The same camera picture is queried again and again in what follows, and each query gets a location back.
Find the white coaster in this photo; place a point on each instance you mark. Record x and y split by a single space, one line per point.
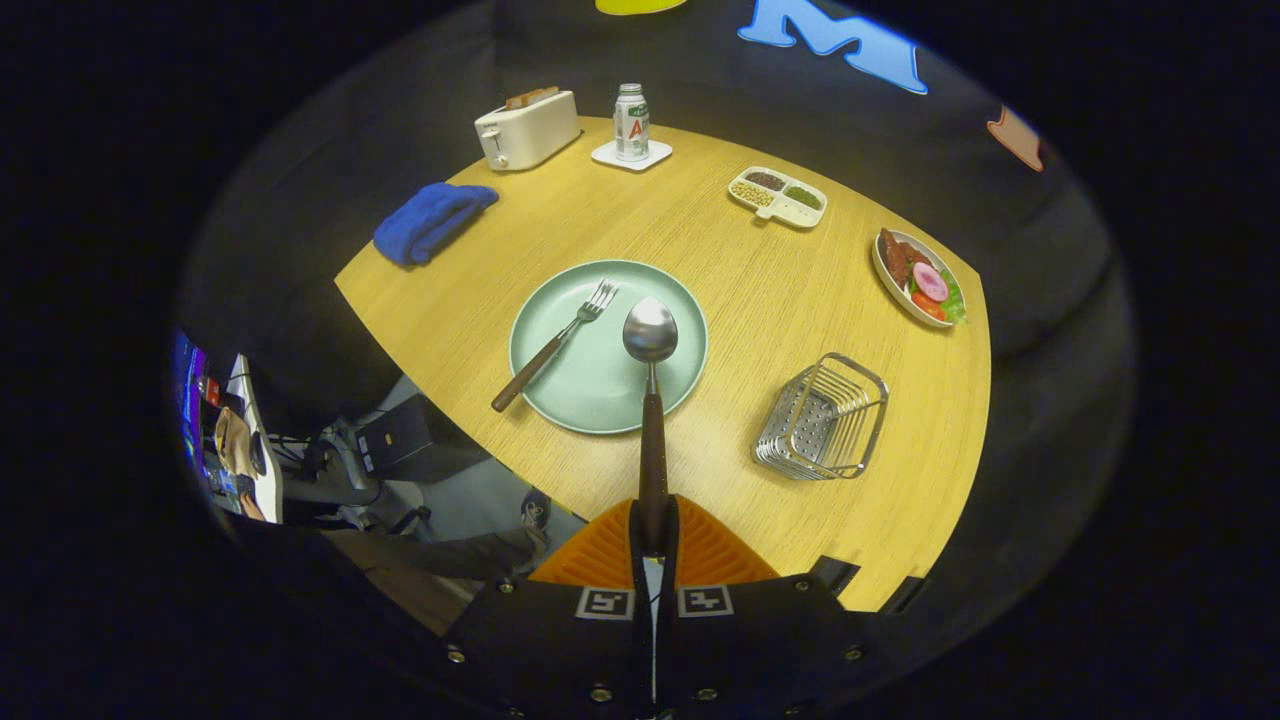
655 155

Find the blue folded towel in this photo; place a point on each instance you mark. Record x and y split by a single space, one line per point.
430 220

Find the toast slices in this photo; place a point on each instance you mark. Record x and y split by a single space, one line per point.
532 96

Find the person's leg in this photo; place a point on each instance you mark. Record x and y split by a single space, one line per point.
440 555

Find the white desk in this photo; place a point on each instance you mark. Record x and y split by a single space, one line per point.
262 450

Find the computer monitor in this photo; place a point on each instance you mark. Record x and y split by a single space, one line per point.
188 400

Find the office chair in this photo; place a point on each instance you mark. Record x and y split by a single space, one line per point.
345 470

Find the plate of meat and vegetables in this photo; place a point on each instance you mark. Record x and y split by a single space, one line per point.
920 280

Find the white toaster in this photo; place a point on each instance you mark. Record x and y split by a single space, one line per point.
530 130

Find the black box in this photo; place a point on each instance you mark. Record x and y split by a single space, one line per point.
395 440

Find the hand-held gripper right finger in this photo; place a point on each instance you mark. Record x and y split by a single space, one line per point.
672 530

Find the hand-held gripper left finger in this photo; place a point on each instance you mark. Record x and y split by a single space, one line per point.
637 530

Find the green round plate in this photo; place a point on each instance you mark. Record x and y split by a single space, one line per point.
600 390

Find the small white-label bottle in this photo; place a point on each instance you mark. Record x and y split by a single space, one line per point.
631 125

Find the person's shoe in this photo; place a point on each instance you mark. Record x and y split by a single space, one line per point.
535 510

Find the white divided bean dish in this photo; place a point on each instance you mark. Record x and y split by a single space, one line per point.
778 195

